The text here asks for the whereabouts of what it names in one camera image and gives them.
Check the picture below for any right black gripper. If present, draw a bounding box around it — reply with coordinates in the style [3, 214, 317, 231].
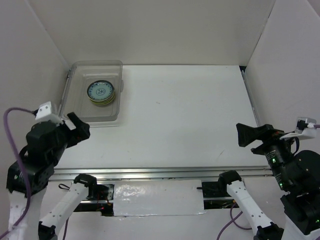
[235, 119, 300, 187]

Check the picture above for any blue floral plate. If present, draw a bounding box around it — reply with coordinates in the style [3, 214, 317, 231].
[86, 80, 115, 101]

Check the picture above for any lime green plate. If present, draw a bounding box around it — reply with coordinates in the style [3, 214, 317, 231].
[91, 99, 114, 107]

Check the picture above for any cream plate with floral marks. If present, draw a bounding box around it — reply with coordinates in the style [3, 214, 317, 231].
[90, 92, 116, 102]

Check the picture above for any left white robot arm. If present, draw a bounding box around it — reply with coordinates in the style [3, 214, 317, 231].
[0, 110, 99, 240]

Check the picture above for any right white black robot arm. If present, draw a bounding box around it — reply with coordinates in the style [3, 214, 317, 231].
[217, 118, 320, 240]

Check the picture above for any clear plastic bin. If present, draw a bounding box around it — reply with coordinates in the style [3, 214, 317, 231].
[59, 60, 124, 123]

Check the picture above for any white cover sheet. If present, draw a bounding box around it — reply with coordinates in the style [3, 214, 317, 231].
[113, 180, 205, 217]

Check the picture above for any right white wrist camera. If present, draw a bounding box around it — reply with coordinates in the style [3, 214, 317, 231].
[280, 117, 320, 141]

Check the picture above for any aluminium rail frame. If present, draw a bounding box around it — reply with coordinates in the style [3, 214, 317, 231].
[48, 65, 273, 218]

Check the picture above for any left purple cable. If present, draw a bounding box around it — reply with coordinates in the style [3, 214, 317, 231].
[3, 107, 69, 240]

